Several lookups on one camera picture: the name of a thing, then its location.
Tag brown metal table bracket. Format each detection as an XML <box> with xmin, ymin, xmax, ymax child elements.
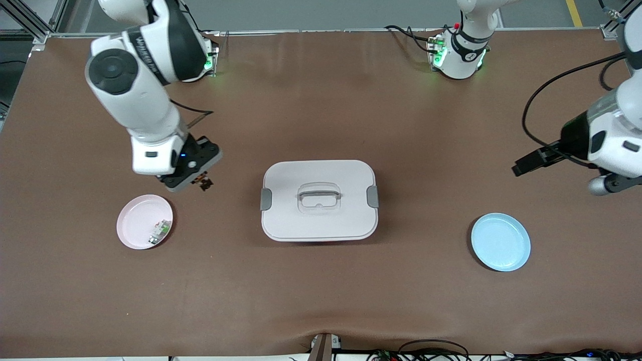
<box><xmin>308</xmin><ymin>332</ymin><xmax>343</xmax><ymax>361</ymax></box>

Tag brown table mat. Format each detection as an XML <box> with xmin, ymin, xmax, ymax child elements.
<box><xmin>0</xmin><ymin>29</ymin><xmax>642</xmax><ymax>358</ymax></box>

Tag blue round plate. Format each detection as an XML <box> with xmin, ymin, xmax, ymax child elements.
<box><xmin>470</xmin><ymin>213</ymin><xmax>532</xmax><ymax>272</ymax></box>

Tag black left base cables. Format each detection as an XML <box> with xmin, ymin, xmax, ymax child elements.
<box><xmin>384</xmin><ymin>24</ymin><xmax>438</xmax><ymax>54</ymax></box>

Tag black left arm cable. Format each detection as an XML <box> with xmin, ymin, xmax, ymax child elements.
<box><xmin>521</xmin><ymin>52</ymin><xmax>628</xmax><ymax>168</ymax></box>

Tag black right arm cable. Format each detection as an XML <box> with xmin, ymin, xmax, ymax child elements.
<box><xmin>170</xmin><ymin>99</ymin><xmax>215</xmax><ymax>132</ymax></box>

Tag green white switch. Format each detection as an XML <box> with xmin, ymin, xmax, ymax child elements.
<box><xmin>148</xmin><ymin>220</ymin><xmax>172</xmax><ymax>246</ymax></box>

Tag silver table edge rail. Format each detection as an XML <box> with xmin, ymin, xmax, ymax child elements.
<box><xmin>30</xmin><ymin>28</ymin><xmax>607</xmax><ymax>39</ymax></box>

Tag white lidded storage box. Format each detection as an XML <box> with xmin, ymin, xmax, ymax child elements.
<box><xmin>260</xmin><ymin>160</ymin><xmax>380</xmax><ymax>243</ymax></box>

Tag pink round plate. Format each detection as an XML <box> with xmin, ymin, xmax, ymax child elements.
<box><xmin>116</xmin><ymin>194</ymin><xmax>174</xmax><ymax>250</ymax></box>

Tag aluminium frame post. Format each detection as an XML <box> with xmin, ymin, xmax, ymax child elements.
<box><xmin>600</xmin><ymin>0</ymin><xmax>633</xmax><ymax>41</ymax></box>
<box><xmin>0</xmin><ymin>0</ymin><xmax>69</xmax><ymax>52</ymax></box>

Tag black looped floor cable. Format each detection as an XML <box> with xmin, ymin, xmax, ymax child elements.
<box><xmin>398</xmin><ymin>339</ymin><xmax>470</xmax><ymax>361</ymax></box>

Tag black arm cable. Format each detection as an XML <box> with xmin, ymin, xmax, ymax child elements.
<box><xmin>170</xmin><ymin>99</ymin><xmax>215</xmax><ymax>132</ymax></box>
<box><xmin>521</xmin><ymin>52</ymin><xmax>628</xmax><ymax>168</ymax></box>

